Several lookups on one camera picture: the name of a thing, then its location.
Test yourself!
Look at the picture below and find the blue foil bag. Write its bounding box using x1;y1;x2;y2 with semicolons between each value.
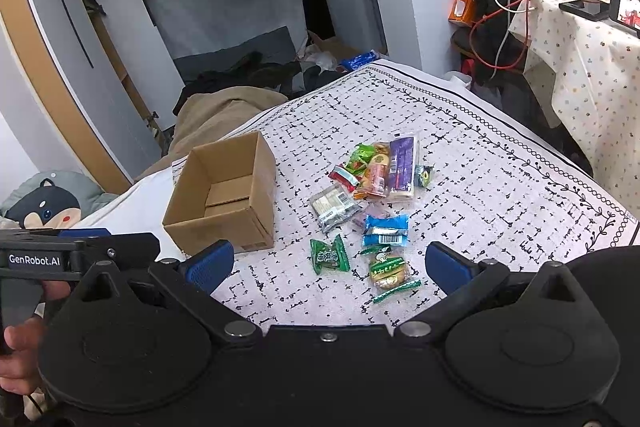
340;50;380;72

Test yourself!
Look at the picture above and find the green gold cookie pack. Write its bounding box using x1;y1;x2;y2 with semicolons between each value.
358;245;421;303

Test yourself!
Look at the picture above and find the blue green snack packet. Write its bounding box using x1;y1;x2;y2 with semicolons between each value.
414;165;434;188

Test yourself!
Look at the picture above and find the red white snack packet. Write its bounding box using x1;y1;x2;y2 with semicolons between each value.
329;165;360;193

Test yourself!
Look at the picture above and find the blue white snack packet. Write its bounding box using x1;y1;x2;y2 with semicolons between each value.
362;215;409;248

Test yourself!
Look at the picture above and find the dotted cream tablecloth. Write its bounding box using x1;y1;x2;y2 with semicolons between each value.
510;0;639;216

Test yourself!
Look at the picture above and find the purple jelly cup packet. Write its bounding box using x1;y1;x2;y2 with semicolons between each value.
352;202;390;231

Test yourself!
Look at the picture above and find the pile of dark clothes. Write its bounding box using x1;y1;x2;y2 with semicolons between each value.
172;51;345;116

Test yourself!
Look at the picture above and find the clear white biscuit pack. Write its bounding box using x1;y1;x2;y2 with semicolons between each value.
309;184;361;234

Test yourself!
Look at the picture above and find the white cable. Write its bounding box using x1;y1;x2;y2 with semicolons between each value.
487;0;547;82

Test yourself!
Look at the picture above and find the orange round cracker pack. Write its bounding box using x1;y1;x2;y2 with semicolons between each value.
354;142;390;199

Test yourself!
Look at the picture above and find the green candy packet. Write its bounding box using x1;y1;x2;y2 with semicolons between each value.
310;235;350;275

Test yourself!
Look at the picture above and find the brown cardboard box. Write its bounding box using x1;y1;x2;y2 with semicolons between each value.
163;131;276;256

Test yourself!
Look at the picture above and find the white patterned mat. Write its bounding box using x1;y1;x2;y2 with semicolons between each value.
169;58;640;331

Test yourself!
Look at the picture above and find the orange tissue box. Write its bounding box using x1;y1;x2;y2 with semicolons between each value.
448;0;476;27

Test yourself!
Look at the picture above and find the white mini fridge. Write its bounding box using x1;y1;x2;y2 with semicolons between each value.
326;0;386;52

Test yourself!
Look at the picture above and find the green strawberry snack packet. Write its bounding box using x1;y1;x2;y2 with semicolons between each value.
345;144;378;178

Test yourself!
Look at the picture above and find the cat plush pillow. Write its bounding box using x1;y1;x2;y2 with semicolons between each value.
1;170;117;229

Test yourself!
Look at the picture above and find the beige blanket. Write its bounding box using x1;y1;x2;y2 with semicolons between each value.
136;87;288;181

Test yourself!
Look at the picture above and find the red cable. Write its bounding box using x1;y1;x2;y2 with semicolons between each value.
467;0;606;72

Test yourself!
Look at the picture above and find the black phone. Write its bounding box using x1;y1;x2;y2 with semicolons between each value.
559;0;610;22

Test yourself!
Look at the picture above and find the purple wafer pack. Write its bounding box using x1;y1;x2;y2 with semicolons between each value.
387;135;418;200

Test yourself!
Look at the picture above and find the person's left hand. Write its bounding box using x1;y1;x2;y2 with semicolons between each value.
1;281;70;395

